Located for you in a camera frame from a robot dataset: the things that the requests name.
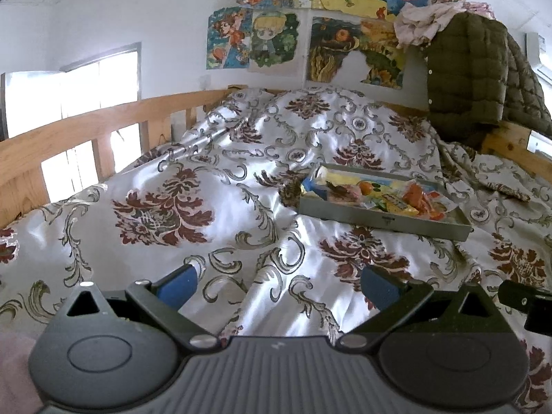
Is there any wall poster figure on blue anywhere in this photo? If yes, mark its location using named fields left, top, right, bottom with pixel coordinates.
left=206, top=6, right=253, bottom=70

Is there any wall poster blond figure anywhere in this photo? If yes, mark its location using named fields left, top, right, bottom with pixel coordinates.
left=248, top=11, right=301, bottom=74

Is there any grey tray with painted bottom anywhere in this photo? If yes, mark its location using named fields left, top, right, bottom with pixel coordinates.
left=297, top=163, right=473, bottom=242

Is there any olive quilted jacket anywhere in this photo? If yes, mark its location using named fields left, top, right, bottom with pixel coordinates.
left=425, top=11, right=552, bottom=149

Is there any pink white cracker packet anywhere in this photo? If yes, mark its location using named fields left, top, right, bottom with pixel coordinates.
left=330, top=185, right=361, bottom=204

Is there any pink floral cloth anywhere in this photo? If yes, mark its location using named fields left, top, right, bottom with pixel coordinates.
left=393, top=0, right=496, bottom=50

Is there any wooden bed frame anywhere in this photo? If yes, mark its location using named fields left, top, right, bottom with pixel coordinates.
left=0, top=84, right=552, bottom=229

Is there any orange snack packet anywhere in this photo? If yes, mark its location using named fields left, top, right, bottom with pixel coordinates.
left=401, top=182, right=449, bottom=221

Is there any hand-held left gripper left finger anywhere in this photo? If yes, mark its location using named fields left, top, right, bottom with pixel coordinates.
left=47, top=263, right=223, bottom=351

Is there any pink garment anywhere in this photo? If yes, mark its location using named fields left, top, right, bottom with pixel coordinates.
left=0, top=332, right=44, bottom=414

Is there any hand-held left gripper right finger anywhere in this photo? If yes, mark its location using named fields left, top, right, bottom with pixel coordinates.
left=338, top=264, right=514, bottom=351

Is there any white shelf board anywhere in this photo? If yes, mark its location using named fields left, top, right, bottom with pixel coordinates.
left=528, top=131, right=552, bottom=154

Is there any yellow biscuit packet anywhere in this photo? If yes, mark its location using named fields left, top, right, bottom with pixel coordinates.
left=378, top=193, right=421, bottom=218

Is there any bright window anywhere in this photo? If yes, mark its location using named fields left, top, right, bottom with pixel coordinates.
left=0, top=42, right=143, bottom=182

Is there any floral printed blanket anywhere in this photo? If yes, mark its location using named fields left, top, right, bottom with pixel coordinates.
left=0, top=86, right=552, bottom=414

